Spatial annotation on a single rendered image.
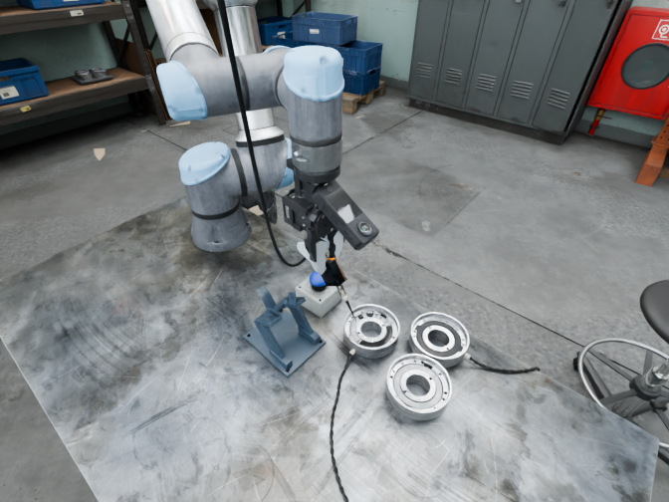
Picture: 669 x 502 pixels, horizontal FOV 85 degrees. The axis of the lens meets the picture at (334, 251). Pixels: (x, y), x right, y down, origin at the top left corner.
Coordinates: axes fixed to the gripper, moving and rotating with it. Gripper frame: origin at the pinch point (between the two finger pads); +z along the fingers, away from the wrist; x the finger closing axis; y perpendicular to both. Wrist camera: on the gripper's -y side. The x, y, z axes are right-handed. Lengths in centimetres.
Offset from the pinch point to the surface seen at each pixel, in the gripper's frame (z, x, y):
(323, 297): 8.7, 0.6, 1.1
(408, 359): 10.1, 0.0, -19.1
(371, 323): 10.9, -2.4, -9.1
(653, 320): 32, -69, -55
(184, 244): 13.2, 8.5, 42.6
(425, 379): 10.7, 1.1, -23.3
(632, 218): 94, -241, -46
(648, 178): 88, -296, -43
